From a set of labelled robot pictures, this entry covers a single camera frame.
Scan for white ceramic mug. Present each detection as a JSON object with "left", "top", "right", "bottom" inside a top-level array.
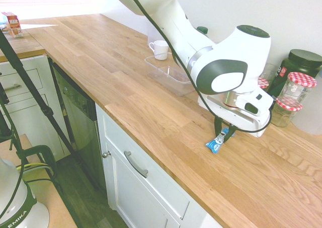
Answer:
[{"left": 148, "top": 39, "right": 170, "bottom": 61}]

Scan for dark jar with black lid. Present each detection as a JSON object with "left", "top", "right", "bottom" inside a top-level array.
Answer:
[{"left": 266, "top": 49, "right": 322, "bottom": 101}]

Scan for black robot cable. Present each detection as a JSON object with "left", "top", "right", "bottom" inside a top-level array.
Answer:
[{"left": 122, "top": 0, "right": 273, "bottom": 132}]

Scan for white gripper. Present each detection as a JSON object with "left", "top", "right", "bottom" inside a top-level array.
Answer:
[{"left": 197, "top": 94, "right": 274, "bottom": 142}]

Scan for black tripod stand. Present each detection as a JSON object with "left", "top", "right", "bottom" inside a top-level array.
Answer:
[{"left": 0, "top": 29, "right": 102, "bottom": 228}]

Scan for large jar red gingham lid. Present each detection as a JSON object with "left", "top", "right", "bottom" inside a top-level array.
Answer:
[{"left": 277, "top": 71, "right": 318, "bottom": 108}]

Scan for stainless steel dishwasher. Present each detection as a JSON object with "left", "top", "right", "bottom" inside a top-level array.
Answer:
[{"left": 48, "top": 58, "right": 107, "bottom": 190}]

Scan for orange and white carton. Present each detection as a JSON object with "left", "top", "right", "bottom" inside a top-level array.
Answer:
[{"left": 1, "top": 11, "right": 25, "bottom": 39}]

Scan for squat jar red gingham lid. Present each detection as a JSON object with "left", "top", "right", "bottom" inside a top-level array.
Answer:
[{"left": 270, "top": 97, "right": 303, "bottom": 128}]

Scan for white drawer cabinet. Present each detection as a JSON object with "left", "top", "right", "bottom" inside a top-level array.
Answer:
[{"left": 0, "top": 53, "right": 71, "bottom": 162}]

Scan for white cabinet door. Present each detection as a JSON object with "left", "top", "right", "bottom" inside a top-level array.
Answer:
[{"left": 102, "top": 140, "right": 182, "bottom": 228}]

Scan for silver cup pull handle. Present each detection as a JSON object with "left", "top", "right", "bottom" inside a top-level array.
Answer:
[{"left": 3, "top": 83, "right": 22, "bottom": 92}]

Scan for small jar red gingham lid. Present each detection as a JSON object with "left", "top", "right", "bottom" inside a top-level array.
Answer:
[{"left": 257, "top": 76, "right": 270, "bottom": 92}]

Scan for clear plastic container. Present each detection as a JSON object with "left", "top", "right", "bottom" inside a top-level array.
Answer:
[{"left": 144, "top": 53, "right": 196, "bottom": 97}]

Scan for black table clamp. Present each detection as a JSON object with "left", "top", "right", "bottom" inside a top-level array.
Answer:
[{"left": 14, "top": 144, "right": 55, "bottom": 178}]

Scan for blue protein bar wrapper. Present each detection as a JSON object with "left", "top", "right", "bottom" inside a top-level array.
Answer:
[{"left": 205, "top": 126, "right": 236, "bottom": 155}]

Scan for white cabinet drawer front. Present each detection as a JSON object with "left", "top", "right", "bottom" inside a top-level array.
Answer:
[{"left": 96, "top": 105, "right": 191, "bottom": 220}]

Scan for silver drawer bar handle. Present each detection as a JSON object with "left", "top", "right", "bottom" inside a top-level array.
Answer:
[{"left": 123, "top": 150, "right": 149, "bottom": 179}]

